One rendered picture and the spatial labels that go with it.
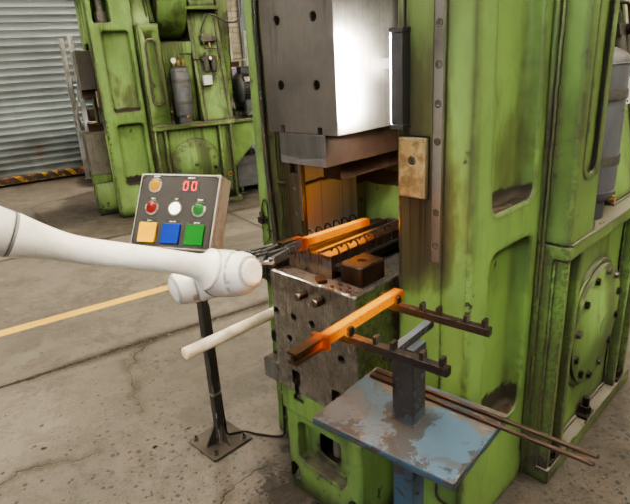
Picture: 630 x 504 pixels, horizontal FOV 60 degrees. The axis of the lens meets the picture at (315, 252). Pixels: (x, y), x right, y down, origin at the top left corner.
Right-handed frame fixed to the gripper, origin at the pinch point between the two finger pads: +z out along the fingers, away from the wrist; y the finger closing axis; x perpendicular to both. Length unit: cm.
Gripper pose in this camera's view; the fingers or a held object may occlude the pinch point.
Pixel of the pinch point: (290, 246)
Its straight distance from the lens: 168.4
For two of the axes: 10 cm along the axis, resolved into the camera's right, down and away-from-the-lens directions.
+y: 7.1, 2.0, -6.8
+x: -0.6, -9.4, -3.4
